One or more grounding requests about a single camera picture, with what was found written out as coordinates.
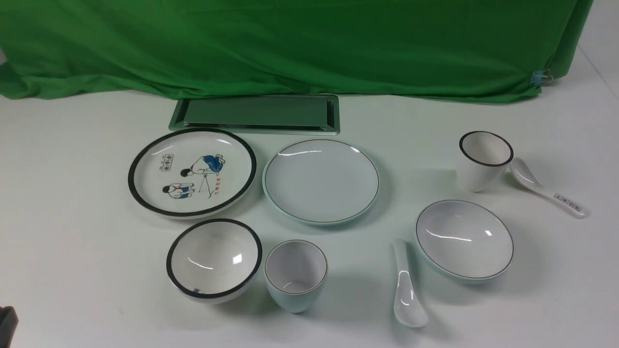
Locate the pale blue cup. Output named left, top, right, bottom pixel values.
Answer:
left=264, top=239, right=329, bottom=314

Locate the blue binder clip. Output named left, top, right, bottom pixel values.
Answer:
left=529, top=69, right=554, bottom=87

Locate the white spoon with label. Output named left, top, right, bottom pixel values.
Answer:
left=510, top=157, right=590, bottom=218

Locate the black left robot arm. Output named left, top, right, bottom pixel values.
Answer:
left=0, top=306, right=18, bottom=348

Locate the pale blue shallow bowl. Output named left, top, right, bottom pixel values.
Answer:
left=413, top=200, right=515, bottom=285

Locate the green backdrop cloth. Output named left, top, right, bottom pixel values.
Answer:
left=0, top=0, right=593, bottom=103

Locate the pale blue plain plate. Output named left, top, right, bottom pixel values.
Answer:
left=262, top=139, right=381, bottom=226

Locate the illustrated black-rimmed white plate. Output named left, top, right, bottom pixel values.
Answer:
left=128, top=128, right=257, bottom=219

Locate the metal table cable grommet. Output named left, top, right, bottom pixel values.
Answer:
left=168, top=94, right=340, bottom=136

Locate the black-rimmed white cup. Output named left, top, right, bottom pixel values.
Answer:
left=456, top=130, right=514, bottom=192

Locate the black-rimmed white bowl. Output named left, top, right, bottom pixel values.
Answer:
left=166, top=218, right=263, bottom=304

